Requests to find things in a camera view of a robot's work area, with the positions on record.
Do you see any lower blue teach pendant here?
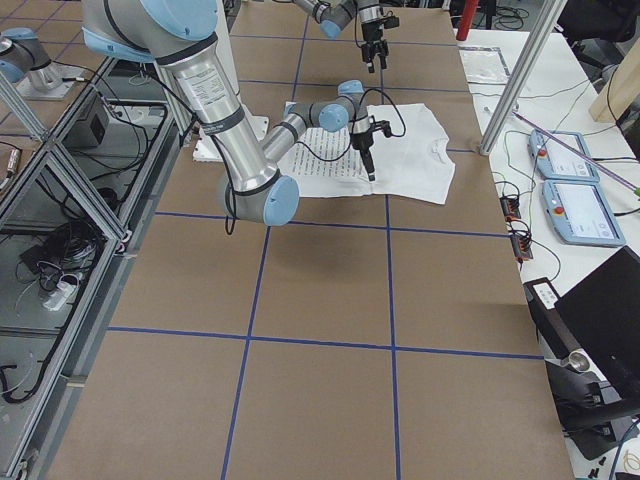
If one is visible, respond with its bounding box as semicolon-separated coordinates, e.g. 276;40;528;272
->
542;180;626;247

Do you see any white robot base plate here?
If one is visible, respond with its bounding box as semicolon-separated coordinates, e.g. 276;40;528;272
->
193;0;269;162

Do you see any white power strip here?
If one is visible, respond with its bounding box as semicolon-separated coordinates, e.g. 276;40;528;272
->
43;277;79;311

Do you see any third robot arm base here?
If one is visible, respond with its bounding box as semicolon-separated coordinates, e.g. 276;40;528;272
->
1;27;85;100

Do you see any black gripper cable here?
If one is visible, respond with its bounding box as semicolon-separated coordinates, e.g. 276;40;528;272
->
294;87;407;164

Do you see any red fire extinguisher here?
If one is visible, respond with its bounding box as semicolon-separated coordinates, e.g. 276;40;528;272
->
456;0;479;41

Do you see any grey aluminium frame post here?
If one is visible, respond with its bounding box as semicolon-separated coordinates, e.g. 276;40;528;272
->
479;0;567;156

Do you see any black laptop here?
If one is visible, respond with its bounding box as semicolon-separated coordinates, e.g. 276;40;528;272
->
556;246;639;398

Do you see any wooden post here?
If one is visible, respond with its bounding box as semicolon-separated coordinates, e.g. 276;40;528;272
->
588;22;639;123

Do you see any upper orange black adapter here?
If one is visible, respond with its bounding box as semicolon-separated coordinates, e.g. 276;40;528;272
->
500;196;522;221

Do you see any black camera stand mount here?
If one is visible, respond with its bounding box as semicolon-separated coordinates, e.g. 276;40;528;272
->
545;349;639;460

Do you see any clear plastic document bag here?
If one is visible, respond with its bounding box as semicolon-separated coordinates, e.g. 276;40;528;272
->
459;46;510;85

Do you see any grey control box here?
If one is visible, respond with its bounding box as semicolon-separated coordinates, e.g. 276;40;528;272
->
62;95;109;148

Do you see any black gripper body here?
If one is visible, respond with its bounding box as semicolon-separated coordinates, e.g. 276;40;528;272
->
352;115;374;153
360;19;388;58

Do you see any white long-sleeve printed shirt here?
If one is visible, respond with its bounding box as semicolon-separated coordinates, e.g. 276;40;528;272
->
258;102;455;205

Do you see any upper blue teach pendant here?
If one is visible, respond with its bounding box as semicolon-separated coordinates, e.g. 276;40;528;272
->
528;129;600;183

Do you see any blue teach pendant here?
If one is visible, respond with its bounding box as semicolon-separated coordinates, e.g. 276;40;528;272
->
528;129;600;183
542;180;626;247

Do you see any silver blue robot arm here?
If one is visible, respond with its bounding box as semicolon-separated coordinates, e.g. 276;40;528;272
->
82;1;375;226
293;0;400;73

